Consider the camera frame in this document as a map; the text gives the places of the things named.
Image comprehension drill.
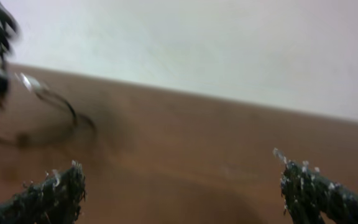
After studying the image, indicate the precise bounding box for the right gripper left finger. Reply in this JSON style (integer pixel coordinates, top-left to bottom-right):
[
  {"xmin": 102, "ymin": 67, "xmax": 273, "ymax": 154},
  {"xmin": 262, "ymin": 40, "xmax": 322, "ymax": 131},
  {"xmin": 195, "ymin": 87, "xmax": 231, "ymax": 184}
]
[{"xmin": 0, "ymin": 161, "xmax": 86, "ymax": 224}]

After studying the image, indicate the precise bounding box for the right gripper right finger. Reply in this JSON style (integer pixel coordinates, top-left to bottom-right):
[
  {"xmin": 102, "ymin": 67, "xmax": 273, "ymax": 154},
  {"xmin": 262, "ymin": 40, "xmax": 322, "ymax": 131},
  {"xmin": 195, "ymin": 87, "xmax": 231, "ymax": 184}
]
[{"xmin": 272, "ymin": 148, "xmax": 358, "ymax": 224}]

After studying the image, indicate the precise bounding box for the black usb cable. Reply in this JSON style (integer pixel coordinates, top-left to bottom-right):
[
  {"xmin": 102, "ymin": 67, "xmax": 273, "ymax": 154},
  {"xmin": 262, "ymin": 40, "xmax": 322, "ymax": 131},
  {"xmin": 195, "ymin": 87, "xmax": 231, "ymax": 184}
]
[{"xmin": 0, "ymin": 71, "xmax": 98, "ymax": 149}]

